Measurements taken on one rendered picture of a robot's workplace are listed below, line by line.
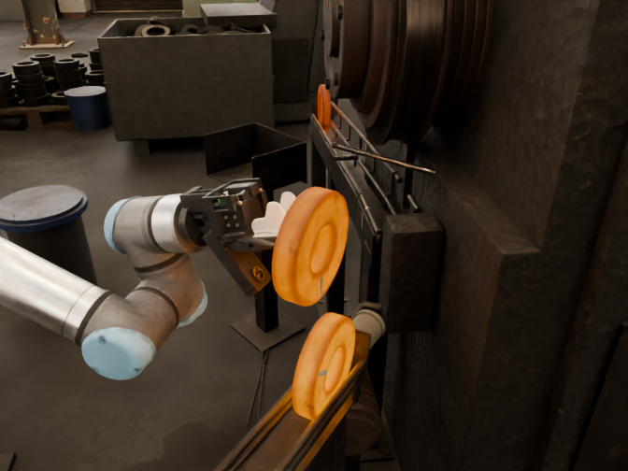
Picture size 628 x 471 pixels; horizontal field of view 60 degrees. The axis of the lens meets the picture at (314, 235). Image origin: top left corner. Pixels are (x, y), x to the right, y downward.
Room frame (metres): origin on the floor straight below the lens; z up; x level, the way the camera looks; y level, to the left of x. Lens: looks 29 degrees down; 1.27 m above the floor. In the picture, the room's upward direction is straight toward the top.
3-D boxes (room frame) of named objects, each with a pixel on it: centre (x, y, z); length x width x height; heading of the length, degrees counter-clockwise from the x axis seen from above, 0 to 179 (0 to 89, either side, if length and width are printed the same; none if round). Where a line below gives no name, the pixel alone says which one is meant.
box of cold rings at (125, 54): (3.79, 0.83, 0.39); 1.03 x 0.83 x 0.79; 100
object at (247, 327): (1.59, 0.18, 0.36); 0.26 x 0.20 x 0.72; 41
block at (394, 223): (0.90, -0.19, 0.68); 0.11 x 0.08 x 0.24; 96
